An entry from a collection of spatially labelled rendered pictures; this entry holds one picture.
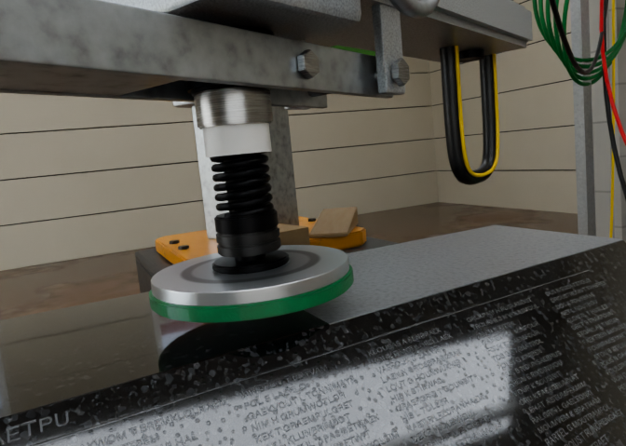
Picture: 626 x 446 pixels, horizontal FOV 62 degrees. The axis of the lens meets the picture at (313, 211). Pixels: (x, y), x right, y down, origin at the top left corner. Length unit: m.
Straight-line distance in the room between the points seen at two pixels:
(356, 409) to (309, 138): 6.78
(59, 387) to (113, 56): 0.27
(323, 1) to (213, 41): 0.12
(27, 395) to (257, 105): 0.33
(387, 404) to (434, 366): 0.07
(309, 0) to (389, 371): 0.36
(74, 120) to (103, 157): 0.52
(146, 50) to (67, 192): 6.19
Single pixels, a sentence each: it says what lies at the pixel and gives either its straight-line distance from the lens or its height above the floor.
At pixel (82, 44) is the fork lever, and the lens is 0.41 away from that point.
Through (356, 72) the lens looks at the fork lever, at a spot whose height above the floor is 1.09.
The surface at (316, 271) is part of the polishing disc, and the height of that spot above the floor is 0.88.
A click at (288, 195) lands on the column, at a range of 1.46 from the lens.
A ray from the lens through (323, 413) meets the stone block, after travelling 0.49.
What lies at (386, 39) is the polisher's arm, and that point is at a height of 1.13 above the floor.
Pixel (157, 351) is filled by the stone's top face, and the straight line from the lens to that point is 0.53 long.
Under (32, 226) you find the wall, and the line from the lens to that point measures 6.64.
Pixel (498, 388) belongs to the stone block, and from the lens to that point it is 0.59.
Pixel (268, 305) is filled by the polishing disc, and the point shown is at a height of 0.87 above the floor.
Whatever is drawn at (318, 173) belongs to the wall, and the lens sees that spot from 7.26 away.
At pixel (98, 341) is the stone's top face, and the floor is 0.83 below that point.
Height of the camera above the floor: 1.00
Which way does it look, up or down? 7 degrees down
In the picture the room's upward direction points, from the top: 5 degrees counter-clockwise
